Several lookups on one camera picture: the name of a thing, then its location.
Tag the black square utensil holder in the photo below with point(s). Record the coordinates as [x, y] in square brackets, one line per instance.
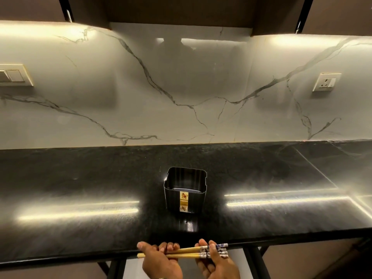
[174, 200]

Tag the person's left hand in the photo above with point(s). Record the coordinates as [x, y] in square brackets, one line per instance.
[161, 267]

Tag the brown recessed wall cabinet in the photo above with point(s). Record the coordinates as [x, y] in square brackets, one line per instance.
[180, 10]

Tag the white wall switch plate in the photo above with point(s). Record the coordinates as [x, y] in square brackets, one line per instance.
[14, 75]

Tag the black metal counter leg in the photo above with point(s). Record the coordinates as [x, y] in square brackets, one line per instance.
[255, 262]
[116, 269]

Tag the person's left thumb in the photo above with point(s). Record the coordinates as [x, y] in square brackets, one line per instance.
[145, 247]

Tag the person's right hand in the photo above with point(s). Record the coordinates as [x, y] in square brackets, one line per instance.
[221, 270]

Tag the person's right thumb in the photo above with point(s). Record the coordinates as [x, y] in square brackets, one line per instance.
[214, 249]

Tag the white wall power socket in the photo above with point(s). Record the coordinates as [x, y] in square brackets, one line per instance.
[327, 82]

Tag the bamboo chopstick with patterned end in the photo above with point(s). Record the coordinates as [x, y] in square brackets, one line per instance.
[225, 253]
[224, 249]
[189, 249]
[186, 255]

